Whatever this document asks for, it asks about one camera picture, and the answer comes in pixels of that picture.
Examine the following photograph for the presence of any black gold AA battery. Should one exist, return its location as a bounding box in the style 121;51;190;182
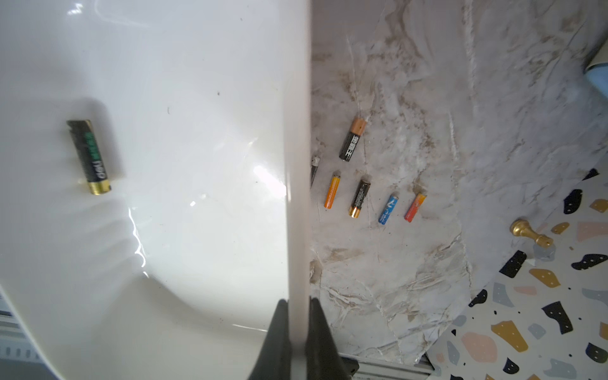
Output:
348;175;371;219

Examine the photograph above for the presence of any orange AA battery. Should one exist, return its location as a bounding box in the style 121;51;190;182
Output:
404;192;427;223

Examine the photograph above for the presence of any grey black AAA battery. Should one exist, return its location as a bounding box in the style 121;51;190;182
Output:
310;155;321;186

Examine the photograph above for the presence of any orange AAA battery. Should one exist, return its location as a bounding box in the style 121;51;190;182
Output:
324;170;341;210

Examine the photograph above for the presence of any black copper AA battery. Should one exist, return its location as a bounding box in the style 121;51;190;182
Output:
339;117;367;162

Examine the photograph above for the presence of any black green AAA battery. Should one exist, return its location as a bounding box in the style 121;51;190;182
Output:
66;120;112;196

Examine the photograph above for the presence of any blue AAA battery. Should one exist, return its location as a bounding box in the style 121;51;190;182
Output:
378;192;399;226

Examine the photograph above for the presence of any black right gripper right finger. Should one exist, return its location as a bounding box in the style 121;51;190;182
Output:
305;298;351;380

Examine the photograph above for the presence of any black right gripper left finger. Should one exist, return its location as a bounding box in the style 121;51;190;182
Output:
248;299;291;380

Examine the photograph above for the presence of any white plastic storage box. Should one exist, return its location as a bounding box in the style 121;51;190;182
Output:
1;1;310;379

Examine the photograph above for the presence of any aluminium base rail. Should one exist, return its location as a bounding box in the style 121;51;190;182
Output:
340;353;435;380

